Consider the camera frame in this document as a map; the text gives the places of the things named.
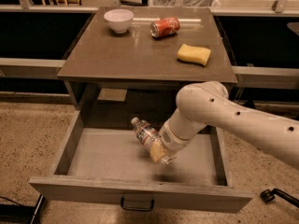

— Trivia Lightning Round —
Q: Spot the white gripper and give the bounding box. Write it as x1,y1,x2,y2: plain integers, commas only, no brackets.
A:
149,121,190,162

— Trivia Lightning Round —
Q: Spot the clear plastic water bottle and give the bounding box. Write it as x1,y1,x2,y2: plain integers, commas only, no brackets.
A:
131,118,173,164

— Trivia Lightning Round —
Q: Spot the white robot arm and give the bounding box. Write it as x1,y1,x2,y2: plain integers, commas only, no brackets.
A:
159,81,299,169

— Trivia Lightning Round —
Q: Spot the open grey top drawer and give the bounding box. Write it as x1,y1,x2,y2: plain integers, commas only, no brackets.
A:
28,87,254,215

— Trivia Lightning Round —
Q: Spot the grey cabinet with top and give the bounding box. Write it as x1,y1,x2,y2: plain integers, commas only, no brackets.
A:
58,7,237,119

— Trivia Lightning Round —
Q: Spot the yellow sponge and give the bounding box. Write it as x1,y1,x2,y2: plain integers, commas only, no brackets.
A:
177,44,211,66

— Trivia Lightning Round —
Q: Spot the black caster leg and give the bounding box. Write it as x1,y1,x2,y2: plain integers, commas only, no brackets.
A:
260,189,299,208

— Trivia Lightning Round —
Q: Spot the red soda can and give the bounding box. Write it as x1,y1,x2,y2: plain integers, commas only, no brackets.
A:
149,17,180,38

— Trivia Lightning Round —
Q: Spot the white ceramic bowl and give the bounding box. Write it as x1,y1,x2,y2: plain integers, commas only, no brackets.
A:
104,8,134,34

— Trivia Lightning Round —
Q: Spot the black base lower left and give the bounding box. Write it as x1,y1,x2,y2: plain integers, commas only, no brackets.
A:
0,195,46,224

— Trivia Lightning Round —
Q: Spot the black drawer handle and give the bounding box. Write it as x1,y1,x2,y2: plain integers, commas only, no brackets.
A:
120,197,155,212

